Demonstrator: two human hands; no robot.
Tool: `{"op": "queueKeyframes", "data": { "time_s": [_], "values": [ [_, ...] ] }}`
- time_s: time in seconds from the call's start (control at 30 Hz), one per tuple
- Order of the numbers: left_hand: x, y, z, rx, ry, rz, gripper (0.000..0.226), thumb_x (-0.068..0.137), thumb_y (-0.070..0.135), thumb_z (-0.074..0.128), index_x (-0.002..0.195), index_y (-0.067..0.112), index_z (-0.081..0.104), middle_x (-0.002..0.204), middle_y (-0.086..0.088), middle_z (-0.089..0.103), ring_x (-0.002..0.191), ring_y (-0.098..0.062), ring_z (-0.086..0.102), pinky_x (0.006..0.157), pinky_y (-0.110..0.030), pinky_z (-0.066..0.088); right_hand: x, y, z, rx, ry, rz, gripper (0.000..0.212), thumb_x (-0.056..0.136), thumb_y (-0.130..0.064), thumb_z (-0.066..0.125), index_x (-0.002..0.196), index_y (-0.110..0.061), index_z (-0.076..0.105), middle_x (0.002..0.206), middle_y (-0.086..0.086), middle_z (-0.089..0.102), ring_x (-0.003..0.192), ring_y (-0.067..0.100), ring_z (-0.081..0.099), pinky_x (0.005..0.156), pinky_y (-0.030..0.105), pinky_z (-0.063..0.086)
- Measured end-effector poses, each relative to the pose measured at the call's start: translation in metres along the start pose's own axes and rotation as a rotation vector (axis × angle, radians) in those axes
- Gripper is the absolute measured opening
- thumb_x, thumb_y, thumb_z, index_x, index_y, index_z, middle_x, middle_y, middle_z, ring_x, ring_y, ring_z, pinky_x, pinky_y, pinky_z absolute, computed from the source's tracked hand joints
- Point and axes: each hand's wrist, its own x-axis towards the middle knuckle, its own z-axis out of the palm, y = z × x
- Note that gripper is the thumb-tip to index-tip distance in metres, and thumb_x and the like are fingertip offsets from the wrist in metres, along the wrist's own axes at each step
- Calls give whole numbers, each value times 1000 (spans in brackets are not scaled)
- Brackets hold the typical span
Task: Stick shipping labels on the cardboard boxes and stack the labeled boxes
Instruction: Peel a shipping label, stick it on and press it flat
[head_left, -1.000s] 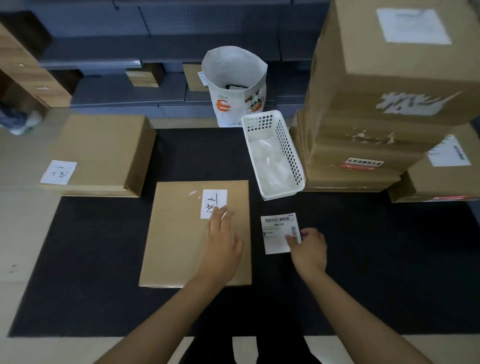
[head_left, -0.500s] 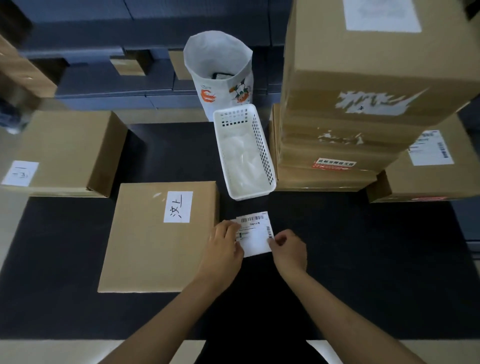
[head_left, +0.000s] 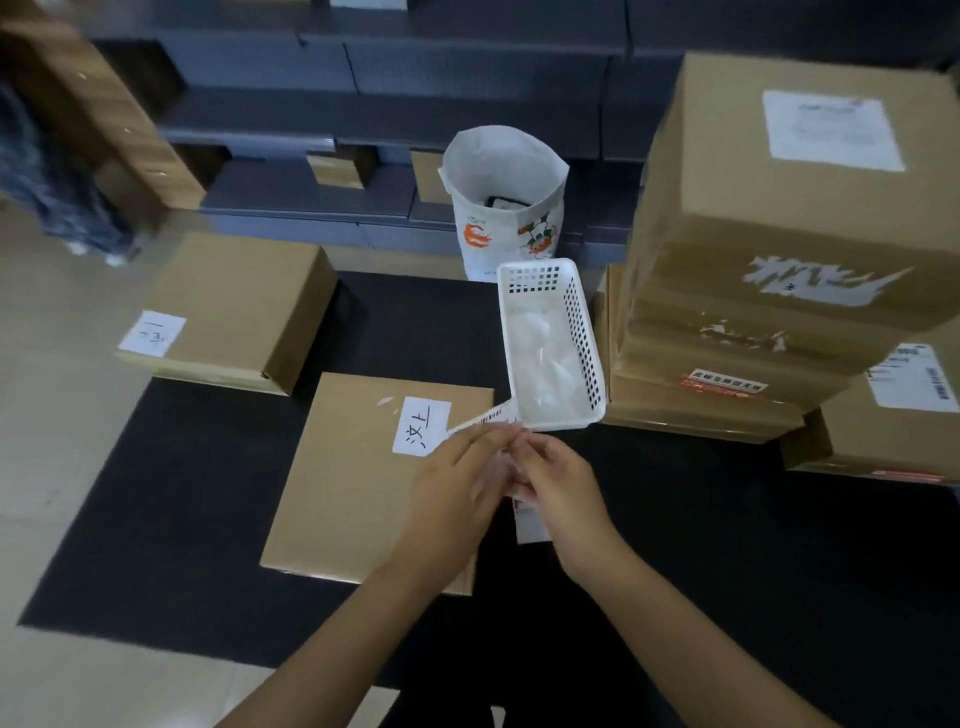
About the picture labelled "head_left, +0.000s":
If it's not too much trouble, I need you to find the person's left hand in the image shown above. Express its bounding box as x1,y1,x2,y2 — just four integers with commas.
386,422,526,595

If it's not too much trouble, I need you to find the person's right hand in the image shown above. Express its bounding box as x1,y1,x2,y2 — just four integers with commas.
508,431,629,591

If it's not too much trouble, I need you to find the clear packet with barcode label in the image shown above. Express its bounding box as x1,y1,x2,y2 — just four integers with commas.
446,401,556,546

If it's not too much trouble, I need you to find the person's left forearm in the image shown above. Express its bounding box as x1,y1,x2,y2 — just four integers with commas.
213,558,474,728

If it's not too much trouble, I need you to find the person's right forearm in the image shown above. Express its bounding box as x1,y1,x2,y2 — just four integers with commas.
570,536,841,728

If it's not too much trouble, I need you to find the pile of clear packets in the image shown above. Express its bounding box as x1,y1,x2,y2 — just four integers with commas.
508,301,590,421

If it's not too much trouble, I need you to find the white perforated plastic basket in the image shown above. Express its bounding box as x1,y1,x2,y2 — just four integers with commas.
496,258,608,435

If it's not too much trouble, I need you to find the flat cardboard box white label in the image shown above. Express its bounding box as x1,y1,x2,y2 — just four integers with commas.
259,372,495,597

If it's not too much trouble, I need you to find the cardboard box red label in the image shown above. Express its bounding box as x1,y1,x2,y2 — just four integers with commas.
591,262,809,445

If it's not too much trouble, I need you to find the white paper bag orange print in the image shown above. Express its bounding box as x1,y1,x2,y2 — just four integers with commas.
438,124,570,284

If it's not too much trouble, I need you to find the small cardboard box white label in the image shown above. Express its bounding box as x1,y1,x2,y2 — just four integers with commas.
115,231,339,397

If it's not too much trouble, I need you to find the black floor mat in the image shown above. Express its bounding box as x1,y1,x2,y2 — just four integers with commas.
18,270,960,728

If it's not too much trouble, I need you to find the grey shelving unit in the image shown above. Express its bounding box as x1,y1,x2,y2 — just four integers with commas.
82,0,960,269

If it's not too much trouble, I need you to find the cardboard box barcode label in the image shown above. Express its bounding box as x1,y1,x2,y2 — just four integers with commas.
780,315,960,486

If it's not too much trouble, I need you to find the large cardboard box white print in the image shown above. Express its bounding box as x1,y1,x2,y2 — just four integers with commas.
613,51,960,412

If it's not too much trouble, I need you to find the plain tall cardboard box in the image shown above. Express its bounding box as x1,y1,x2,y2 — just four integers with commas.
0,0,208,230

